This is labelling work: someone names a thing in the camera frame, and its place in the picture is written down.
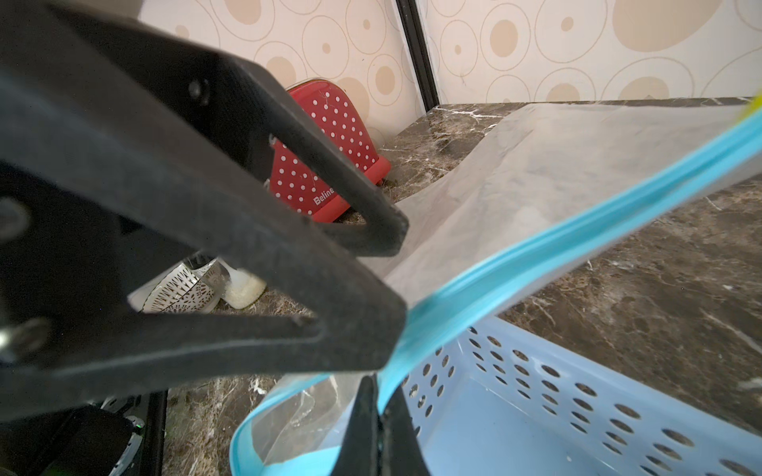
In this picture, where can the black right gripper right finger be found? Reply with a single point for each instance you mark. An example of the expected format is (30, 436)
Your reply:
(399, 450)

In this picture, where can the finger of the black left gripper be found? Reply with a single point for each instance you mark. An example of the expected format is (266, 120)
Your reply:
(307, 145)
(113, 192)

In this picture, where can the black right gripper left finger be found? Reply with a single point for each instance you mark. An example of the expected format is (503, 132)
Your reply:
(359, 455)

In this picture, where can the clear blue zipper bag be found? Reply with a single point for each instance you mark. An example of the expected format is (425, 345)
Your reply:
(549, 188)

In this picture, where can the light blue plastic basket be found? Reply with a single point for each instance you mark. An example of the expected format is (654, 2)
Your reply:
(498, 400)

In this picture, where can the white patterned bowl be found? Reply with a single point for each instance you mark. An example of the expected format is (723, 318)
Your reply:
(182, 290)

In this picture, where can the black corner frame post left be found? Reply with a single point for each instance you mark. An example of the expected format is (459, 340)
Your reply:
(412, 26)

